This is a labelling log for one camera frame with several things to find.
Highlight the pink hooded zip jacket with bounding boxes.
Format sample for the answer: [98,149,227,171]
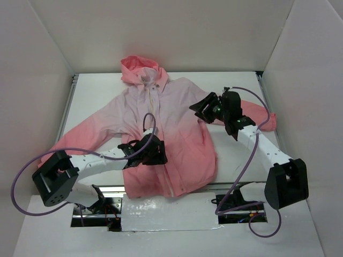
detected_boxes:
[40,55,277,199]

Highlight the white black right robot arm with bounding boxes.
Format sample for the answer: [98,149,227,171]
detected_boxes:
[190,88,309,210]

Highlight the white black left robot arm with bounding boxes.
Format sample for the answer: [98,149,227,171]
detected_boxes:
[32,133,167,214]

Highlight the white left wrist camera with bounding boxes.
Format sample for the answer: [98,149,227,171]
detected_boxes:
[143,127,159,135]

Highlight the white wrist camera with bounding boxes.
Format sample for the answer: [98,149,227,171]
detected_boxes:
[223,87,232,93]
[143,127,159,135]

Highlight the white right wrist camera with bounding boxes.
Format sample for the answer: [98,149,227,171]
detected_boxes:
[223,87,232,93]

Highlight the aluminium right side rail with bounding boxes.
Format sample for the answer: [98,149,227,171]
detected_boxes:
[255,71,289,154]

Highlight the aluminium table edge rail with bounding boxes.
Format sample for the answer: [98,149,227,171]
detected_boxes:
[91,183,242,200]

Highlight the aluminium left side rail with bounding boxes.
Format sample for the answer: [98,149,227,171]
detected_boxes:
[56,74,79,141]

